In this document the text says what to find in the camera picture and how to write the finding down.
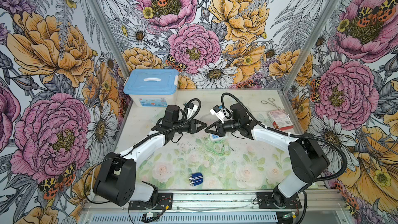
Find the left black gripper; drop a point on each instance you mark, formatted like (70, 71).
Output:
(193, 126)

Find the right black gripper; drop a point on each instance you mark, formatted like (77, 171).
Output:
(215, 132)

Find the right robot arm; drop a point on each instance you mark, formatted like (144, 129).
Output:
(306, 156)

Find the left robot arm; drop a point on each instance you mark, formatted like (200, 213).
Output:
(116, 180)

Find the metal surgical scissors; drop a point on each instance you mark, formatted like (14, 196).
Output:
(271, 101)

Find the blue lid storage box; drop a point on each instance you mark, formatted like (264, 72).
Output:
(152, 87)

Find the red white medicine box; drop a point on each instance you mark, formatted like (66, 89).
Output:
(280, 120)

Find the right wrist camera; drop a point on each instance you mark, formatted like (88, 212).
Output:
(218, 112)

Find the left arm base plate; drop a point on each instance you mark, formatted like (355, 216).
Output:
(158, 202)

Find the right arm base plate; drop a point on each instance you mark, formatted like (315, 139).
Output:
(271, 200)

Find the aluminium front rail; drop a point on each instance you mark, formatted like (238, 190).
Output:
(319, 206)

